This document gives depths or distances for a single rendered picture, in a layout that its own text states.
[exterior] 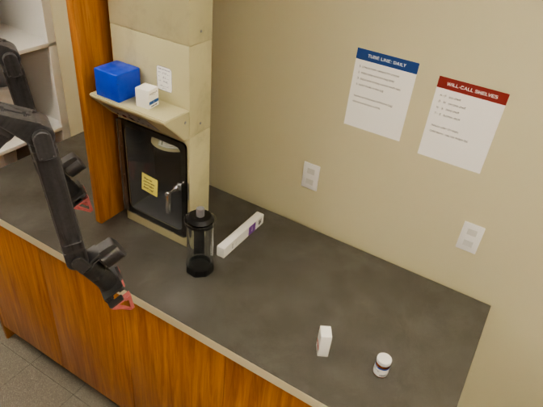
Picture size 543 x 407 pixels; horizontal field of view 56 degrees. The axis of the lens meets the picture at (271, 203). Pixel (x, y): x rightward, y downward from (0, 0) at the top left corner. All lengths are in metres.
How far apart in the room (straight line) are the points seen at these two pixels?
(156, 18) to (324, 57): 0.58
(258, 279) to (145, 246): 0.45
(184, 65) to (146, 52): 0.15
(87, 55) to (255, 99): 0.64
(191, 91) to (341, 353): 0.94
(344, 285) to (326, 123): 0.59
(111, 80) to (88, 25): 0.21
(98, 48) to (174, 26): 0.34
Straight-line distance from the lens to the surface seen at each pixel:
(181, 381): 2.00
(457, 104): 1.71
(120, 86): 1.67
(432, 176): 1.82
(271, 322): 1.70
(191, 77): 1.60
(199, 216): 1.70
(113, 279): 1.54
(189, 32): 1.55
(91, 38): 1.80
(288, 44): 1.88
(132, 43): 1.72
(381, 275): 1.95
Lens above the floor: 2.20
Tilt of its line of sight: 35 degrees down
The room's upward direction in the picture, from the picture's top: 6 degrees clockwise
